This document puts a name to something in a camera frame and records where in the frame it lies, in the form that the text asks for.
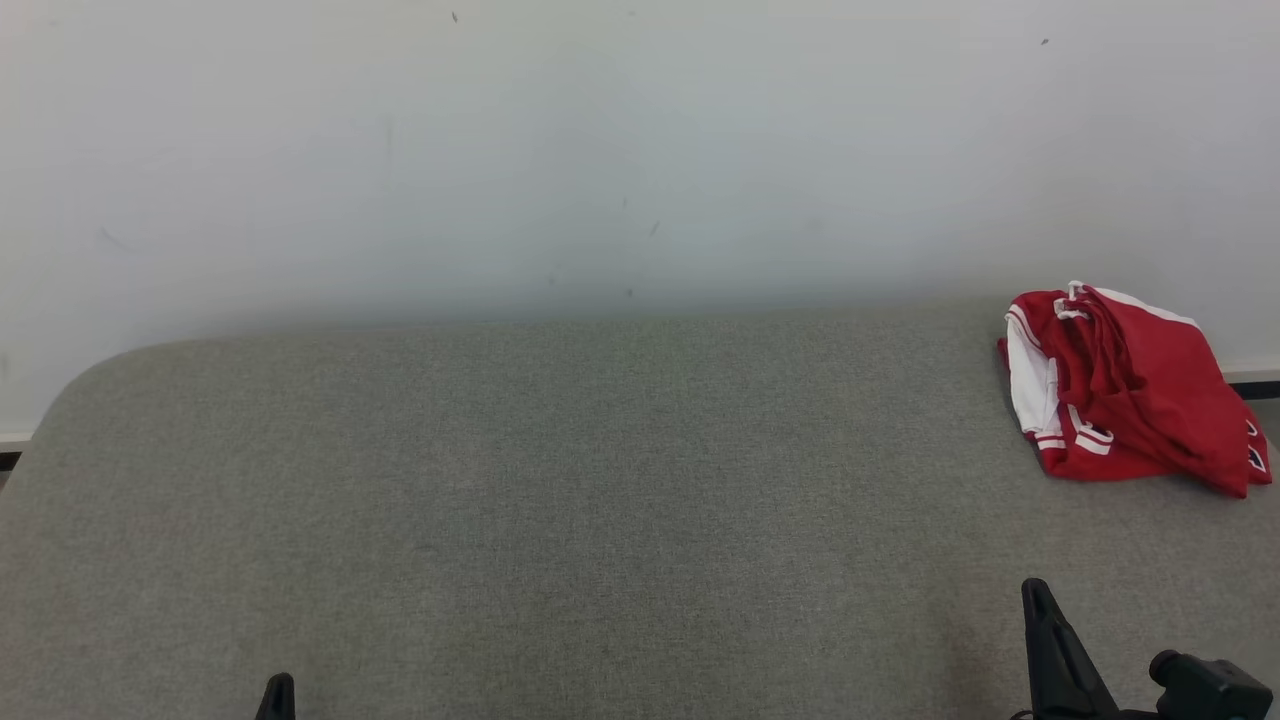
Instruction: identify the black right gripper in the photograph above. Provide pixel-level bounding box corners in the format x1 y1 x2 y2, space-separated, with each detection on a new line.
1021 577 1275 720

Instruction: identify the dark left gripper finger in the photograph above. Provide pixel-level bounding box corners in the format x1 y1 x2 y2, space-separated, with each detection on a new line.
254 672 297 720

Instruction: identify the red jersey with navy lettering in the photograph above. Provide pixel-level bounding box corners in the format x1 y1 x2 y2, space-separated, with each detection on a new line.
996 281 1274 499

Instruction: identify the grey fabric sofa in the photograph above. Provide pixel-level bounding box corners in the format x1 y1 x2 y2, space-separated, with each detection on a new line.
0 300 1280 720

